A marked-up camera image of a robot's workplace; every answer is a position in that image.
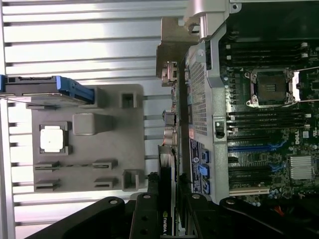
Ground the CPU socket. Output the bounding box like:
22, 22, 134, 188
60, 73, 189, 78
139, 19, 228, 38
245, 68, 299, 108

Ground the silver CPU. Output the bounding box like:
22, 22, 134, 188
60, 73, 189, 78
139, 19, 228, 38
40, 128, 64, 152

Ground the blue expansion slot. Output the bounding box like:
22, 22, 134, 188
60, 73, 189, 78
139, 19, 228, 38
228, 142, 286, 152

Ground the silver chipset heatsink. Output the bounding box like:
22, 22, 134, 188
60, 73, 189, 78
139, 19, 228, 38
289, 156, 315, 180

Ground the green motherboard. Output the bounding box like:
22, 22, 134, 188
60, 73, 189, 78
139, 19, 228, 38
219, 24, 319, 207

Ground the white expansion slot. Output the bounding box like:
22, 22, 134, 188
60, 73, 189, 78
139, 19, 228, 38
229, 188, 270, 197

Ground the metal socket cover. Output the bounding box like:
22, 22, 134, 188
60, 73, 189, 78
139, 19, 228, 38
290, 69, 306, 103

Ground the hard disk blue caddy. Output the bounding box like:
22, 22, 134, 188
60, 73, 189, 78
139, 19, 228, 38
0, 74, 97, 106

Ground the grey parts rack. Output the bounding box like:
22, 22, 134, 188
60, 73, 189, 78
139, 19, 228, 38
26, 84, 145, 193

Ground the dark grey PC case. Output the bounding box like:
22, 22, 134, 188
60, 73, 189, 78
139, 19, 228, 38
183, 0, 319, 239

